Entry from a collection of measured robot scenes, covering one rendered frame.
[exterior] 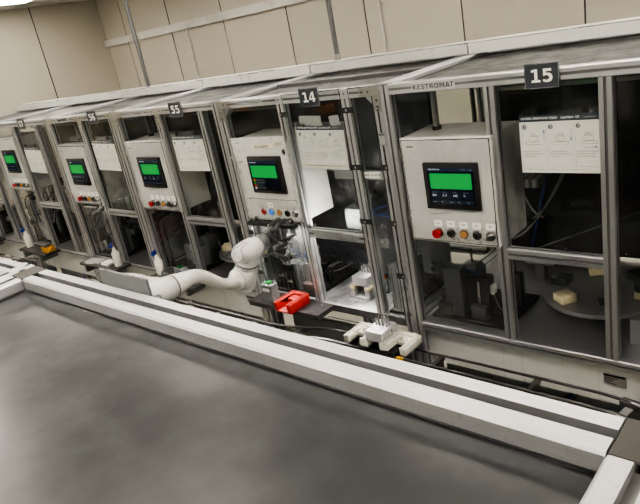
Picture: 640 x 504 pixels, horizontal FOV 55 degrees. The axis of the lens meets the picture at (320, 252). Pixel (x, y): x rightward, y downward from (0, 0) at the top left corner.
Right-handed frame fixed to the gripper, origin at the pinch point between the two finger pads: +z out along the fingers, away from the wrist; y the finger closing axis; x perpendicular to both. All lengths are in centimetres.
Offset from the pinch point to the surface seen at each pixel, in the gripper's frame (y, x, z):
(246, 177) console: 27.9, 28.4, 9.3
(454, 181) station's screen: 16, -100, -8
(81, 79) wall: 161, 674, 381
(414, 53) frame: 69, -50, 79
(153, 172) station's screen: 39, 112, 17
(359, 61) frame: 73, -12, 83
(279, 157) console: 36.2, -2.1, 4.8
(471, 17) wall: 90, 30, 369
